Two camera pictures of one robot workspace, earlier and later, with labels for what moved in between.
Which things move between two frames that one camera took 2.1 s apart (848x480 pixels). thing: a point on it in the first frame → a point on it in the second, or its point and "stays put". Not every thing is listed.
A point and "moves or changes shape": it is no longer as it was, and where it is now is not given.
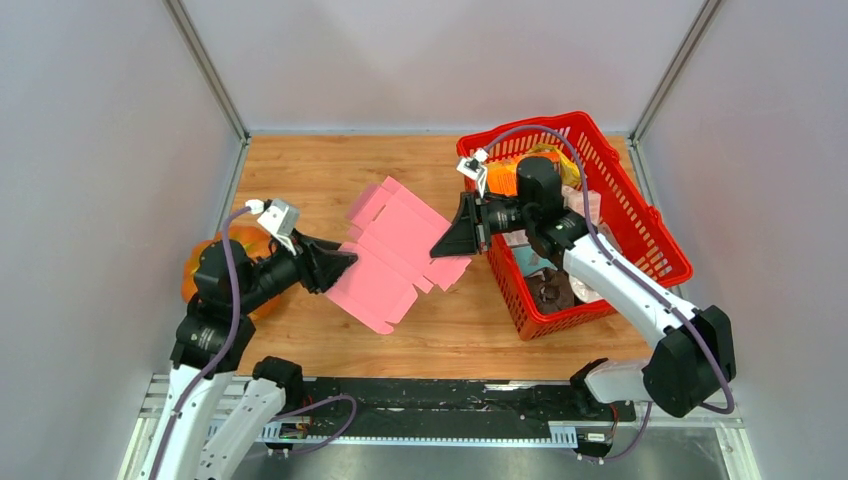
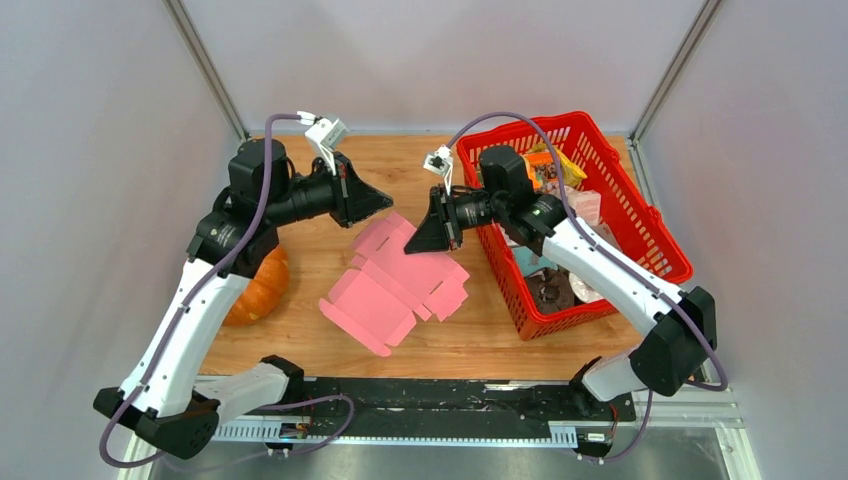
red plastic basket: (638, 223) stays put
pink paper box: (393, 233) moves or changes shape
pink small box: (573, 200) stays put
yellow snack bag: (570, 172) stays put
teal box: (529, 261) stays put
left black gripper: (320, 263) → (353, 199)
